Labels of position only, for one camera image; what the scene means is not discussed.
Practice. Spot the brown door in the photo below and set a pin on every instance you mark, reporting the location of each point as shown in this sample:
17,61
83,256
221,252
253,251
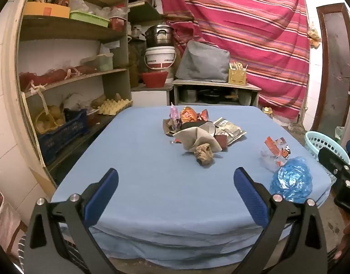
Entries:
337,62

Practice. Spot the grey printed snack bag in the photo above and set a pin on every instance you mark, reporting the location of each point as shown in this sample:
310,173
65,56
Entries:
229,130

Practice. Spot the blue plastic crate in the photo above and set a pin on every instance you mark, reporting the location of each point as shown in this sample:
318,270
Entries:
63,137

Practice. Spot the small potato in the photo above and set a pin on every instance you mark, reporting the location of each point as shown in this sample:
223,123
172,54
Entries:
118,96

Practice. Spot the white cabinet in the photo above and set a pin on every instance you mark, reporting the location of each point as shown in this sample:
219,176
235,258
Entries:
149,98

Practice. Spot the pink wrapper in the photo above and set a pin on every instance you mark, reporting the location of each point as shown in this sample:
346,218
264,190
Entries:
174,114

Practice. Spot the large steel pot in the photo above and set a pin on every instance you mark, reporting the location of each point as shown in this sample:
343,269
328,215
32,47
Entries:
159,37

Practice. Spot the red brown wrapper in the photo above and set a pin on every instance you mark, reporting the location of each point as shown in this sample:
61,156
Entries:
204,115

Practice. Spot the orange snack bag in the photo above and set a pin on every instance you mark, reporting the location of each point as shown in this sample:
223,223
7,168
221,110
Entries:
189,115

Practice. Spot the blue plastic bag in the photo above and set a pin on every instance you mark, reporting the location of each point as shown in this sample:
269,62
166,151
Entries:
291,179

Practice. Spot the person's right hand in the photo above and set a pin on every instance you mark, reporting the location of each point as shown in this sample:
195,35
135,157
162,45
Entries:
348,234

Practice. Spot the green plastic tray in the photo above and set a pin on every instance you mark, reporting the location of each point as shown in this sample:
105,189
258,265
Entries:
89,18

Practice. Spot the light teal plastic basket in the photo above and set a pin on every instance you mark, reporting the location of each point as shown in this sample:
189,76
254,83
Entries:
320,141

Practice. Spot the dark cooking pot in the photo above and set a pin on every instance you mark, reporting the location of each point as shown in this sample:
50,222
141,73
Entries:
209,97

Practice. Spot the yellow egg tray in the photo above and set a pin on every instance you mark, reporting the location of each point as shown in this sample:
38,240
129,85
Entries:
115,107

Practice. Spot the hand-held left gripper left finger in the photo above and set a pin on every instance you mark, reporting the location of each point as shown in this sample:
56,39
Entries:
102,197

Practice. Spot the grey metal bowl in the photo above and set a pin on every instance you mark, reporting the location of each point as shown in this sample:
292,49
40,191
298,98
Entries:
245,99

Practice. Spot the wicker basket of potatoes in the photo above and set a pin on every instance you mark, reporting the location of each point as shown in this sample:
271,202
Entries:
49,121

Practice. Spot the grey cushion cover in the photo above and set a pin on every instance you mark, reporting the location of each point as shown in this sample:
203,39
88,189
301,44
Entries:
203,62

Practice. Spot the clear red print wrapper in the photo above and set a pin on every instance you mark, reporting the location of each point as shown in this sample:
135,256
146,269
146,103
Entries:
277,148

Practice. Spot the brown paper ball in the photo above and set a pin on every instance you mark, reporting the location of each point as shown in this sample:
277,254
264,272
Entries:
204,154

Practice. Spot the red mesh bags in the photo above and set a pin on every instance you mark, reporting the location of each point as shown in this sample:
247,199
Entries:
49,77

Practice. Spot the dark red wrapper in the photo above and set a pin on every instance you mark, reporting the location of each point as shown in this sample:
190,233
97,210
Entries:
221,141

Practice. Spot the clear plastic container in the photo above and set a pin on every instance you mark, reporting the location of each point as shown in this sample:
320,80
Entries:
99,62

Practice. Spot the small yellow floor object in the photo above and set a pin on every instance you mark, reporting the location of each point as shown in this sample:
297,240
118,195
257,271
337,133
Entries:
268,110

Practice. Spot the low wooden cabinet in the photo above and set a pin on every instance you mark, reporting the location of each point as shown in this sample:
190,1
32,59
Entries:
214,87

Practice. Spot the wooden shelf unit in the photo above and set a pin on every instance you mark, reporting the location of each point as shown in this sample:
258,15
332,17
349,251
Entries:
63,30

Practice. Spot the white plastic bucket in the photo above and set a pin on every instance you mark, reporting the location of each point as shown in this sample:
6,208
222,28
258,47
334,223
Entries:
160,54

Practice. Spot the hanging yellow wall object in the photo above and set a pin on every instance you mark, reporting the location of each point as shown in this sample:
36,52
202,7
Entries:
314,37

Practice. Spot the yellow cardboard box with sticks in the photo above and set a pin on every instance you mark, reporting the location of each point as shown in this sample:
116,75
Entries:
237,77

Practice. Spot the red plastic basin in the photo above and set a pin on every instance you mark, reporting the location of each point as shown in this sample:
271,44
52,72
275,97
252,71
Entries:
153,80

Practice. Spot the red striped cloth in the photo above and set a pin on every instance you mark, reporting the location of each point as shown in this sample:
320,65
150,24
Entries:
249,34

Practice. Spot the blue cloth covered table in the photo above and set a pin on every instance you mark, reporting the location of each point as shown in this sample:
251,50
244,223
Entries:
163,191

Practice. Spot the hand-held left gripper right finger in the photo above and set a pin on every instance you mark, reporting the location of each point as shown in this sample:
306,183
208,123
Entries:
250,199

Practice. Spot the beige paper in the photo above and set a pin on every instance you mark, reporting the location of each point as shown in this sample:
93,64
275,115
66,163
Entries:
197,138

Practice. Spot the small metal pot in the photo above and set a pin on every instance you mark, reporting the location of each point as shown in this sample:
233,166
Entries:
187,94

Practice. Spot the large potato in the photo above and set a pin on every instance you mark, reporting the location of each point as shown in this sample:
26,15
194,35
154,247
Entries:
98,100

